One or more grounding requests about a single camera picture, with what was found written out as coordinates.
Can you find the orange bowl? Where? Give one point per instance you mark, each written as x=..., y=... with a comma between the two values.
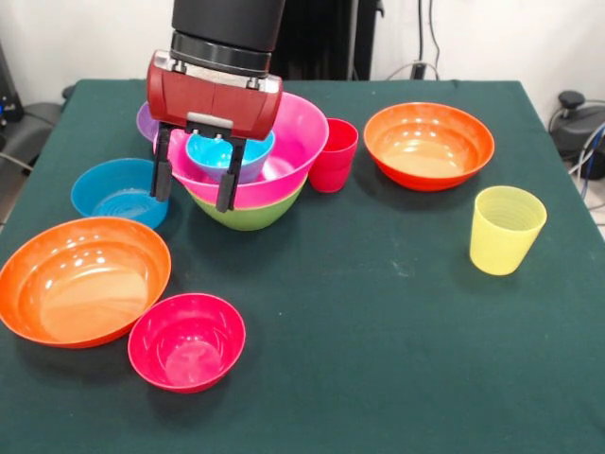
x=85, y=284
x=429, y=144

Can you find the black computer box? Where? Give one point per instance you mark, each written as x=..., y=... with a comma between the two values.
x=7, y=94

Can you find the large magenta bowl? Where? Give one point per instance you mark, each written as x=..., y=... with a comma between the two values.
x=293, y=137

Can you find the straight-sided blue bowl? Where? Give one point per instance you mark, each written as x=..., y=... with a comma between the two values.
x=108, y=194

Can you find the small crimson bowl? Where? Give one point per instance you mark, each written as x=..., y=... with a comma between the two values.
x=186, y=343

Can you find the dark green table cloth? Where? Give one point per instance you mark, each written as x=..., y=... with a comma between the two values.
x=425, y=354

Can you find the purple bowl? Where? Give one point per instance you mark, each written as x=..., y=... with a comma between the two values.
x=145, y=125

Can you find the red cup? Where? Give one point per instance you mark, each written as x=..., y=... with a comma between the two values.
x=331, y=161

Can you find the small cyan bowl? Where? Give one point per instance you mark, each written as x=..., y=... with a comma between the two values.
x=208, y=156

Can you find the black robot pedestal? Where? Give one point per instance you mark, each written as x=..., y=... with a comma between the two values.
x=326, y=38

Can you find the yellow cup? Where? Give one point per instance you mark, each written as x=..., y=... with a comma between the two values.
x=506, y=236

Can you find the black pedestal foot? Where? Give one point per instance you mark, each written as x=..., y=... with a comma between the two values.
x=40, y=123
x=574, y=116

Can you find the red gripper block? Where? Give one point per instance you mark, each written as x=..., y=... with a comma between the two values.
x=212, y=104

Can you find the green bowl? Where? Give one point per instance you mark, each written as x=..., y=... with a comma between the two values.
x=255, y=218

